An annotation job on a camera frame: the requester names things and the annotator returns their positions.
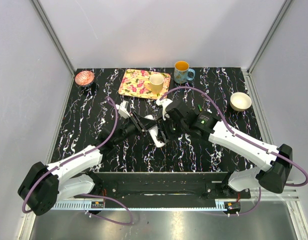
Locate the blue patterned mug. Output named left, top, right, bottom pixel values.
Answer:
left=173, top=60, right=196, bottom=84

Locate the yellow mug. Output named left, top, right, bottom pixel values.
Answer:
left=143, top=74, right=164, bottom=94

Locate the floral serving tray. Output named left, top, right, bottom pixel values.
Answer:
left=118, top=68, right=171, bottom=100

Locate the white remote control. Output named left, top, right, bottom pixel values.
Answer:
left=147, top=124, right=165, bottom=148

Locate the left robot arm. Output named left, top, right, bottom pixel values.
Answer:
left=17, top=113, right=157, bottom=216

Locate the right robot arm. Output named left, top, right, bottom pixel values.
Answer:
left=156, top=98, right=292, bottom=198

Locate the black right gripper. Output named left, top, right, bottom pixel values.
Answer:
left=155, top=114, right=187, bottom=144

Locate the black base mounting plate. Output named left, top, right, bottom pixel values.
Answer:
left=73, top=171, right=252, bottom=208

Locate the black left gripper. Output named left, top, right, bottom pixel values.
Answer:
left=113, top=111, right=157, bottom=147

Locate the pink patterned bowl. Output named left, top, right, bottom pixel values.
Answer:
left=74, top=70, right=95, bottom=86

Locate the cream bowl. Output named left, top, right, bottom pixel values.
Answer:
left=230, top=92, right=252, bottom=112

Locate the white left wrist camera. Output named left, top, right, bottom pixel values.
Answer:
left=118, top=100, right=130, bottom=119

